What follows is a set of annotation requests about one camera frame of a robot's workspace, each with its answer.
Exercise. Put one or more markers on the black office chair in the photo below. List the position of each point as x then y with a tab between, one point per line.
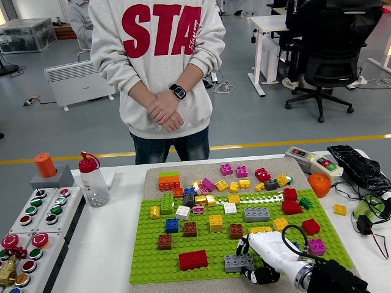
333	61

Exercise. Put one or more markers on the grey metal case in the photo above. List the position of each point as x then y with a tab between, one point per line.
24	33

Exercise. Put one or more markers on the yellow brick on white brick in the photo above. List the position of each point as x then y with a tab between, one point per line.
280	224

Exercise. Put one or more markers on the grey-brown table mat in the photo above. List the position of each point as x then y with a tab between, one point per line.
195	171

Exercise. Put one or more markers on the small dark green brick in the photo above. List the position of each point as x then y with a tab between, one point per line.
305	203

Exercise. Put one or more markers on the lime green flat brick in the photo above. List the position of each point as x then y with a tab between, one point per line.
169	174

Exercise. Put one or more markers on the person's left hand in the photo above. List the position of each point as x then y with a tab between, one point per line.
163	107

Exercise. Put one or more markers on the blue four-stud brick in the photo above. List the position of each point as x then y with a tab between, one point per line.
295	245
172	226
189	191

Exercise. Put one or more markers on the green studded baseplate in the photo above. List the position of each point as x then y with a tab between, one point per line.
207	244

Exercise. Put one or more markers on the small flat pink brick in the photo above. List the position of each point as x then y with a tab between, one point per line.
198	209

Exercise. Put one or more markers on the grey block holder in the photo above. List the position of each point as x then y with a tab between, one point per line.
62	180

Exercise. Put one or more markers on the white wall switch plate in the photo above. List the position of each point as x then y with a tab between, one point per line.
110	178

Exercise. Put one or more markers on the white chair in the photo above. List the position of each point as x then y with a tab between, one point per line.
83	45

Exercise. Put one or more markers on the white panel heater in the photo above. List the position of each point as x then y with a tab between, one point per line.
81	82

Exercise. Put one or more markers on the orange eight-stud brick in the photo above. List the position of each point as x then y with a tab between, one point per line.
169	184

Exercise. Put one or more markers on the white cabinet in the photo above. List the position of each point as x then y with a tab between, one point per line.
268	61

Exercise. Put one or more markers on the red sloped brick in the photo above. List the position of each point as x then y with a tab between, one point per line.
291	207

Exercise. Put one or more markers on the magenta sloped brick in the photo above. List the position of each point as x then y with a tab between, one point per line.
208	183

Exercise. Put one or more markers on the yellow curved brick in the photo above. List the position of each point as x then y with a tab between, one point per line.
261	229

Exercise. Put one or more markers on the pink four-stud brick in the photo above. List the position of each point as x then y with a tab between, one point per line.
203	191

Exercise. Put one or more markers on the black floor box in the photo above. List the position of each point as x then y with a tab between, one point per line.
208	85

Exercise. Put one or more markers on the white four-stud brick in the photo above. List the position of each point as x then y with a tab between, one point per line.
230	208
183	212

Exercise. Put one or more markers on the grey emergency stop box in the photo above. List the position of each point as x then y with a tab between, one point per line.
35	253
10	241

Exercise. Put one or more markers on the small white brick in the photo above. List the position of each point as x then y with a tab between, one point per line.
196	189

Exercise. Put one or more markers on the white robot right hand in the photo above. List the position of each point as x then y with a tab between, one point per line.
275	253

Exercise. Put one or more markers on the translucent green tape roll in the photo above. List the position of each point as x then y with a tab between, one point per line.
362	210

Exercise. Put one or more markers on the white desk leg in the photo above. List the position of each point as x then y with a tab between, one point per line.
378	64

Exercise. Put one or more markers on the small orange brick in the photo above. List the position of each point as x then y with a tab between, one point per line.
178	192

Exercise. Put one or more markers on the tall yellow brick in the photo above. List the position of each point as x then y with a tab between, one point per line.
215	223

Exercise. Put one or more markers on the white desk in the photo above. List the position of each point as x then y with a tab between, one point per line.
268	23

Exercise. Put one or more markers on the small yellow brick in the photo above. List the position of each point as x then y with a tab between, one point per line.
259	187
197	182
154	212

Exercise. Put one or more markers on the tall green brick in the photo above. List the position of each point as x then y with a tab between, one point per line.
167	204

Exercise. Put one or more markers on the black plastic tray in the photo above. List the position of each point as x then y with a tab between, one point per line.
357	166

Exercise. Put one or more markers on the brown wooden pallet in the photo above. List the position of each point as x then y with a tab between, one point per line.
65	32

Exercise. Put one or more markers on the person's right hand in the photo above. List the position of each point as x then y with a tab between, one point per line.
174	122

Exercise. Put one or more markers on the beige red-green switch box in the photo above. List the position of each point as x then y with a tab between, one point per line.
317	166

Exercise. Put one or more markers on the yellow four-stud brick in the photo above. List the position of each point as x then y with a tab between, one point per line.
234	187
339	210
234	199
244	184
200	200
282	180
221	185
211	200

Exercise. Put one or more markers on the large red brick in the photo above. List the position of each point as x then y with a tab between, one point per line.
193	260

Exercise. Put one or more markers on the black wristwatch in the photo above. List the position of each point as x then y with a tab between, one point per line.
178	91

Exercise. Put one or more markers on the magenta four-stud brick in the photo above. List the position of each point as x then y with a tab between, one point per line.
316	247
226	169
242	171

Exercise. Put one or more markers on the brown four-stud brick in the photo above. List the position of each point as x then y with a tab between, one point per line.
165	242
236	231
190	229

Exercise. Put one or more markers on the red brick with white marks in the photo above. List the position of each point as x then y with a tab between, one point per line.
262	175

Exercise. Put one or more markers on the grey eight-stud brick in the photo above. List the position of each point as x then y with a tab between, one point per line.
257	214
236	262

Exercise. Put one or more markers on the orange cylinder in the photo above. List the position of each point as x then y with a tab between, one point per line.
45	166

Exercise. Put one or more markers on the grey floor socket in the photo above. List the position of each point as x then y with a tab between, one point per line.
30	100

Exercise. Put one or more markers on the orange fruit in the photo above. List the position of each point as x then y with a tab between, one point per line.
319	185

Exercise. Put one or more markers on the person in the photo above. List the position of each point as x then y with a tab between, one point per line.
305	18
79	21
165	70

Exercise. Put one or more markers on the black round floor base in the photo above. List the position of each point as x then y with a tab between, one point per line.
6	69

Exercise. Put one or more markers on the red four-stud brick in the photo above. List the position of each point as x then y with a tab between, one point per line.
290	194
311	227

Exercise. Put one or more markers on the grey four-button control box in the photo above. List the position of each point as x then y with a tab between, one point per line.
58	210
30	210

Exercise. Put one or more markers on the clear bottle with red cap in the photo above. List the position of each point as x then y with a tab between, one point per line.
94	189

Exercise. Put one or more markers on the dark grey sloped brick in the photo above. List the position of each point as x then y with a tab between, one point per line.
188	200

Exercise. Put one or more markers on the grey red-black switch box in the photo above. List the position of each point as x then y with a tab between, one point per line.
297	154

